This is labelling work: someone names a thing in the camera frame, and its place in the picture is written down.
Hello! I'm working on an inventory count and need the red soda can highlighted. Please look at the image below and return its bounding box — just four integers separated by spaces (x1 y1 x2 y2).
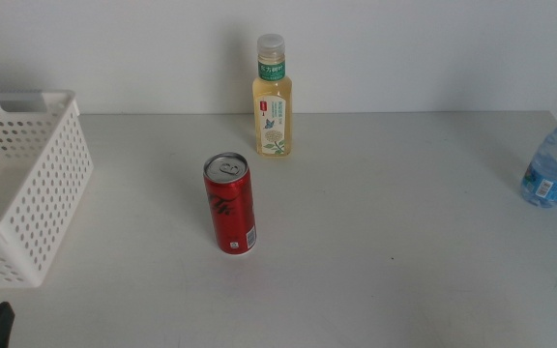
202 152 258 256

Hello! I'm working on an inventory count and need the yellow tea bottle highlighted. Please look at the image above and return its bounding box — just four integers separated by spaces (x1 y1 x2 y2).
251 33 294 158

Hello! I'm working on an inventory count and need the clear water bottle blue cap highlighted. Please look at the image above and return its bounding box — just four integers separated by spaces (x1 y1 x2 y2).
520 104 557 210

